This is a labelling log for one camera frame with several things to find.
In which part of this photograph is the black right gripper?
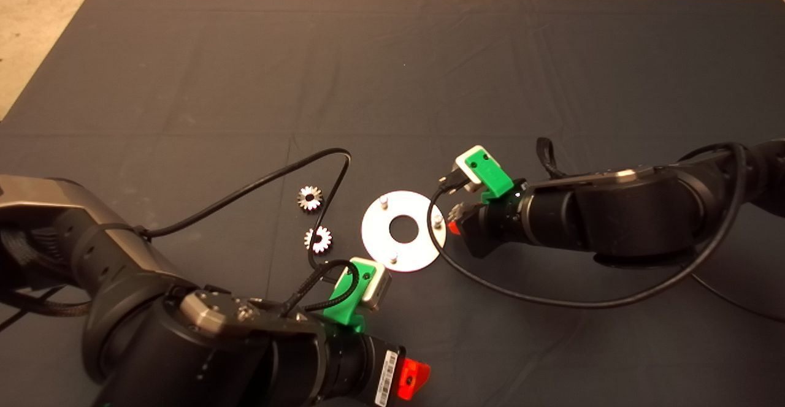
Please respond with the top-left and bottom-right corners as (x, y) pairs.
(448, 194), (529, 259)

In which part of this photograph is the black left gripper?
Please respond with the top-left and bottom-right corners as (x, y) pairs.
(319, 332), (432, 407)

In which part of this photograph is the dark grey table cloth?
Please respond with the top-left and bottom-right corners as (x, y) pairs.
(0, 0), (785, 407)

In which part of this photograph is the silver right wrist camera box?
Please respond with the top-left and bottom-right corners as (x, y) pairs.
(454, 145), (488, 192)

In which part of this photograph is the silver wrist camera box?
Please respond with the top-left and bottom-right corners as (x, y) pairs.
(362, 260), (392, 311)
(454, 145), (488, 192)

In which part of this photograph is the green right camera mount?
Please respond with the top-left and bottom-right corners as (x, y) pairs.
(463, 150), (515, 205)

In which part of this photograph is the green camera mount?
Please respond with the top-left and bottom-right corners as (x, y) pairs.
(463, 150), (515, 205)
(321, 259), (376, 334)

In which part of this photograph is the white round base plate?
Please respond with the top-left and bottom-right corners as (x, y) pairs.
(361, 191), (447, 273)

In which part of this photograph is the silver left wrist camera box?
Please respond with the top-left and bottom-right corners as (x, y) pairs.
(362, 260), (392, 311)

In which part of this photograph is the green left camera mount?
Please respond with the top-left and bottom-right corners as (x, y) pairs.
(321, 259), (376, 334)

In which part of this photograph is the braided black left gripper cable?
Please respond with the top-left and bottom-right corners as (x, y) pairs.
(281, 259), (361, 317)

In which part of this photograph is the braided black gripper cable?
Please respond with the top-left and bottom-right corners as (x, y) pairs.
(281, 259), (361, 317)
(535, 137), (564, 180)

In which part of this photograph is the braided black right gripper cable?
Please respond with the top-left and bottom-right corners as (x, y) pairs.
(535, 137), (564, 180)

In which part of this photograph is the smooth black left camera cable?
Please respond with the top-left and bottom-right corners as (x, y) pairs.
(140, 147), (353, 273)

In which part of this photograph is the braided black left arm hose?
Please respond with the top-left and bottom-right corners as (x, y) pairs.
(0, 287), (93, 334)

